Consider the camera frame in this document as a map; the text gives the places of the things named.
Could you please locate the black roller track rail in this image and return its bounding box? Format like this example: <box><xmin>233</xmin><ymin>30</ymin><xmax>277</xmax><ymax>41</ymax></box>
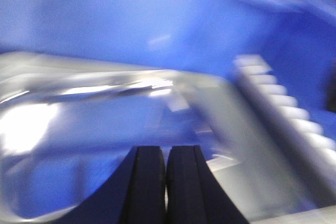
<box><xmin>234</xmin><ymin>55</ymin><xmax>335</xmax><ymax>174</ymax></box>

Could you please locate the silver metal tray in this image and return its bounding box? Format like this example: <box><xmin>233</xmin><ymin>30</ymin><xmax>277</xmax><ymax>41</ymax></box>
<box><xmin>1</xmin><ymin>52</ymin><xmax>335</xmax><ymax>223</ymax></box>

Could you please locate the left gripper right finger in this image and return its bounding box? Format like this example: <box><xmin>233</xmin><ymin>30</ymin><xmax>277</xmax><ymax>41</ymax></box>
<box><xmin>166</xmin><ymin>145</ymin><xmax>248</xmax><ymax>223</ymax></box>

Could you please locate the blue bin upper centre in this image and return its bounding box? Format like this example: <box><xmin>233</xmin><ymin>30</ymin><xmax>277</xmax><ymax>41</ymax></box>
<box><xmin>0</xmin><ymin>0</ymin><xmax>336</xmax><ymax>120</ymax></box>

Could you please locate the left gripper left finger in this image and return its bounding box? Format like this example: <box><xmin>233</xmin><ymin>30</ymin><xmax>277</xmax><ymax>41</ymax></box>
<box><xmin>55</xmin><ymin>146</ymin><xmax>165</xmax><ymax>223</ymax></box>

